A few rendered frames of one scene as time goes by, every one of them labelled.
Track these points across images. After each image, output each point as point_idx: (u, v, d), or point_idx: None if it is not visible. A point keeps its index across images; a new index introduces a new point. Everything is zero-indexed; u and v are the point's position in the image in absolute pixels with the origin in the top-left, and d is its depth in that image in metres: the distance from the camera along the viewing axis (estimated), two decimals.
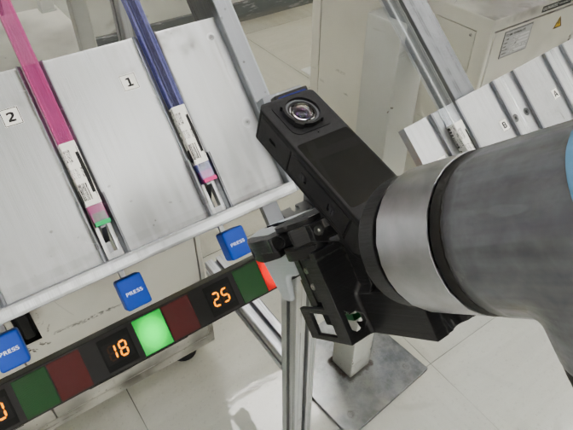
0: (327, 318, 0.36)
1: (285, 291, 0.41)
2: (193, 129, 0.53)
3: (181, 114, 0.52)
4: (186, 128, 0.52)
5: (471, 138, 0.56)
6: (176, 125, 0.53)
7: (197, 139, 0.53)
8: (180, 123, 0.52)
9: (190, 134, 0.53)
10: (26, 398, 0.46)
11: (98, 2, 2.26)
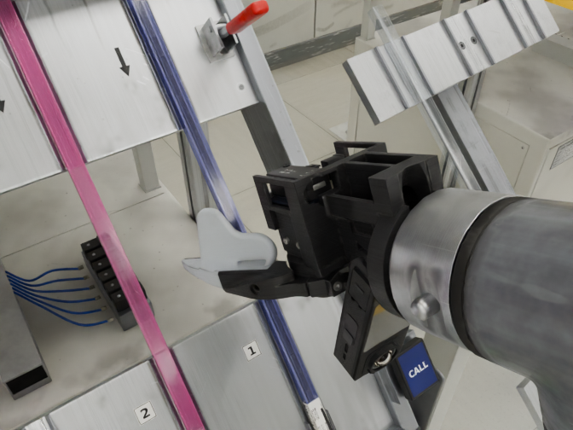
0: None
1: None
2: (327, 421, 0.52)
3: (316, 409, 0.52)
4: (321, 422, 0.52)
5: None
6: (309, 417, 0.53)
7: None
8: (315, 419, 0.52)
9: (325, 428, 0.52)
10: None
11: None
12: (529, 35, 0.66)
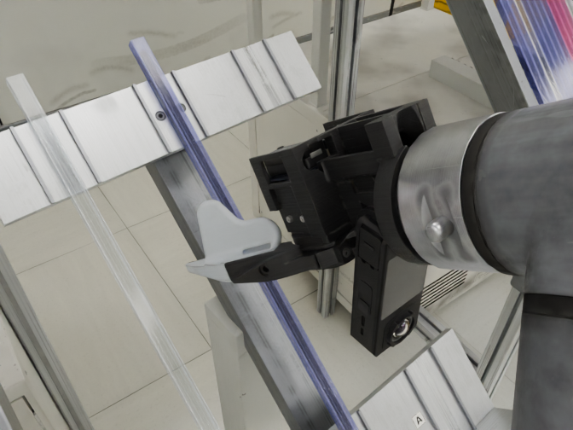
0: None
1: None
2: None
3: None
4: None
5: None
6: None
7: None
8: None
9: None
10: None
11: (40, 79, 2.15)
12: (273, 95, 0.55)
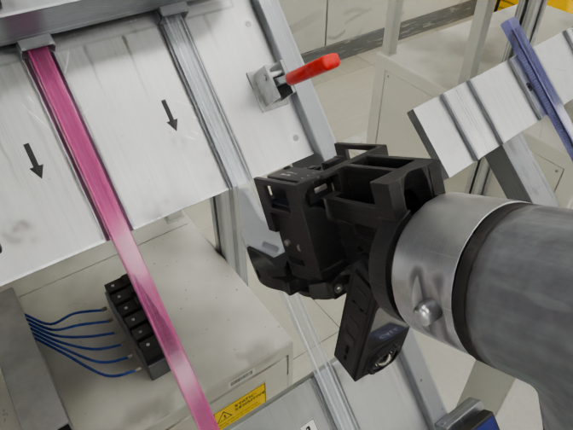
0: (342, 162, 0.36)
1: None
2: None
3: None
4: None
5: None
6: None
7: None
8: None
9: None
10: None
11: None
12: None
